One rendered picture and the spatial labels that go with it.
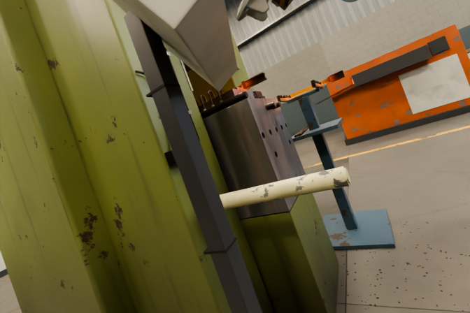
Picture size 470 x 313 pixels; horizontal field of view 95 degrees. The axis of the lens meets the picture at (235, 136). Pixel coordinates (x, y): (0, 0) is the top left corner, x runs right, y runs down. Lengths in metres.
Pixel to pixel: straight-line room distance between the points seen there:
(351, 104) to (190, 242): 3.90
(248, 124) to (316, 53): 7.85
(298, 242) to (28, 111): 1.09
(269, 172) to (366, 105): 3.62
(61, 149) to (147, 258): 0.52
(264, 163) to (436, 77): 3.87
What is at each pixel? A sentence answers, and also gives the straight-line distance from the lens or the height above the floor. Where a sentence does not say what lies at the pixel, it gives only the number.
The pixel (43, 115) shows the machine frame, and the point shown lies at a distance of 1.07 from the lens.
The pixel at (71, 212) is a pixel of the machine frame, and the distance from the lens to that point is 1.01.
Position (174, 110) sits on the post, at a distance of 0.41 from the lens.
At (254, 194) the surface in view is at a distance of 0.60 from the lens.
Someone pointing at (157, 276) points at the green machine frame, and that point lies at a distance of 0.93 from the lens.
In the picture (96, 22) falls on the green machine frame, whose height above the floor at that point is 1.29.
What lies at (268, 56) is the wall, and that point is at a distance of 9.01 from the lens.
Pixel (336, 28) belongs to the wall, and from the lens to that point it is 8.69.
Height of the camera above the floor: 0.78
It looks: 1 degrees up
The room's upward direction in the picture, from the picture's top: 20 degrees counter-clockwise
